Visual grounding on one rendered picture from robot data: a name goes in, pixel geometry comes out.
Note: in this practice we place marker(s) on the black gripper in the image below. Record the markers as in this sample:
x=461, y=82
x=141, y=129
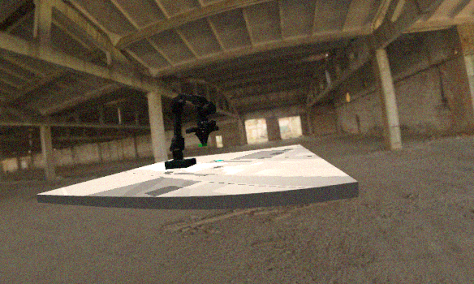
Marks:
x=202, y=133

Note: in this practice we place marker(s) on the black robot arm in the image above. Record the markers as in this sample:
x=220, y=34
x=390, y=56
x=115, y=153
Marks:
x=177, y=142

